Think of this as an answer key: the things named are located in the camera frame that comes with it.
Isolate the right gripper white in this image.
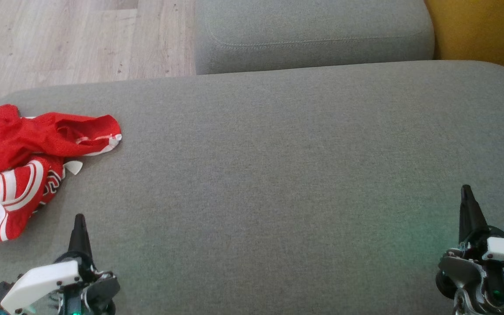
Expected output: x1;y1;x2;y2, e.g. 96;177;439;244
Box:
435;185;504;315

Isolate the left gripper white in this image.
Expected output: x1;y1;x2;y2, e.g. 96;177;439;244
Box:
0;213;121;315

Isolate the red jersey with number print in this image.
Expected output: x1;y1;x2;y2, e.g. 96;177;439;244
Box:
0;155;83;243

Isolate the plain red sports garment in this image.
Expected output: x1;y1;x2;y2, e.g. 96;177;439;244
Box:
0;104;123;180

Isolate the mustard yellow furniture piece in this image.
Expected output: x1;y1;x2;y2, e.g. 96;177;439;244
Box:
424;0;504;86

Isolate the large grey sofa seat cushion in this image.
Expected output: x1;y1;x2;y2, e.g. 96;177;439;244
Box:
0;60;504;315

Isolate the grey sofa back cushion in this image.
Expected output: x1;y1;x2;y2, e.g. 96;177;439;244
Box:
194;0;435;75

